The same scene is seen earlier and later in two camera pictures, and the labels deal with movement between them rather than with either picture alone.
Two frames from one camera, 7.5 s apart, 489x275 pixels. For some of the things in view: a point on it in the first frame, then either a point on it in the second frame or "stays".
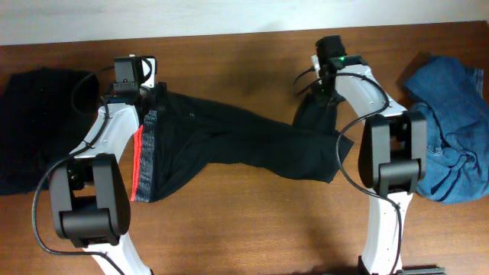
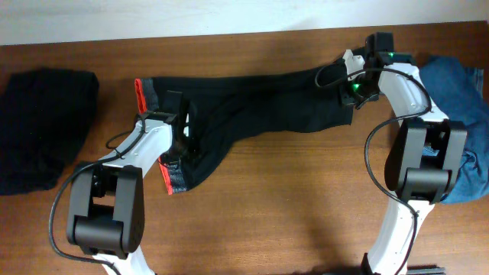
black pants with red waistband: (179, 134) to (218, 111)
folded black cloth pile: (43, 112) stays
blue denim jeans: (450, 93) stays
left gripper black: (161, 91) to (173, 156)
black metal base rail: (422, 271) stays
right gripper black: (325, 99) to (349, 97)
